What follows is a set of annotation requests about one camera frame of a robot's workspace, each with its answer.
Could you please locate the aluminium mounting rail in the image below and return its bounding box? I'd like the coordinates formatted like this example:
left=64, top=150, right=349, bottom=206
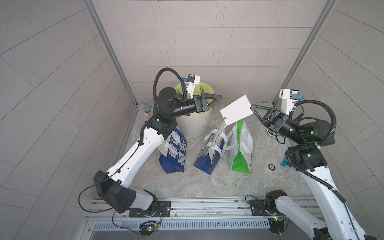
left=85, top=197, right=282, bottom=221

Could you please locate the large blue white tote bag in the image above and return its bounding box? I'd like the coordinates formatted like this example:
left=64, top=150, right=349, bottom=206
left=159, top=128, right=187, bottom=174

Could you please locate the small blue white tote bag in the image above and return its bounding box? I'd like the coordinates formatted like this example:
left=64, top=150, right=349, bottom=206
left=194, top=123, right=228, bottom=175

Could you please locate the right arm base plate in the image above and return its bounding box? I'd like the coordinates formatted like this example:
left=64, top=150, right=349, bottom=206
left=249, top=199, right=277, bottom=217

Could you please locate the glitter-filled clear bottle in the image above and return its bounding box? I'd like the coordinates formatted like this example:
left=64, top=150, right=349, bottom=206
left=142, top=103, right=152, bottom=122

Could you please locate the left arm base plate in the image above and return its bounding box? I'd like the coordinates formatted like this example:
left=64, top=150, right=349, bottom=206
left=129, top=201, right=172, bottom=218

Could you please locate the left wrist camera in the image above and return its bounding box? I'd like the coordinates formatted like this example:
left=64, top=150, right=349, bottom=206
left=183, top=74, right=201, bottom=98

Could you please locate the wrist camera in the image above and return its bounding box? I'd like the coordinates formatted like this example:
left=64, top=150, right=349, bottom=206
left=183, top=74, right=201, bottom=98
left=279, top=89, right=303, bottom=115

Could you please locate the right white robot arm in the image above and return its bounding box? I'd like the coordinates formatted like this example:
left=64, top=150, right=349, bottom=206
left=251, top=100, right=374, bottom=240

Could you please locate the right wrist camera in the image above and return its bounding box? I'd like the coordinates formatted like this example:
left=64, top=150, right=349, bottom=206
left=279, top=89, right=303, bottom=115

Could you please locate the controller board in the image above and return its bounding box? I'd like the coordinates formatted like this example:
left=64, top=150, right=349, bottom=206
left=139, top=221, right=159, bottom=237
left=268, top=218, right=286, bottom=235

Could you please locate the left controller board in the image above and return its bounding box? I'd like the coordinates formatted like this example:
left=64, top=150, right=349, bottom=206
left=139, top=221, right=159, bottom=237

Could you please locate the green white tote bag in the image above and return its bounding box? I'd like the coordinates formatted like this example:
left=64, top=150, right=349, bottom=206
left=227, top=120, right=253, bottom=174

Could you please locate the right controller board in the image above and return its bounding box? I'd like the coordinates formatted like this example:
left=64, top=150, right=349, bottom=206
left=268, top=218, right=286, bottom=235

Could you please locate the cream plastic trash bin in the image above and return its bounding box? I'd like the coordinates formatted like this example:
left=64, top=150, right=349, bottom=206
left=176, top=109, right=213, bottom=137

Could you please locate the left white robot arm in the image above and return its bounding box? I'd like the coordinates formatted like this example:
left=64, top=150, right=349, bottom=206
left=93, top=67, right=222, bottom=215

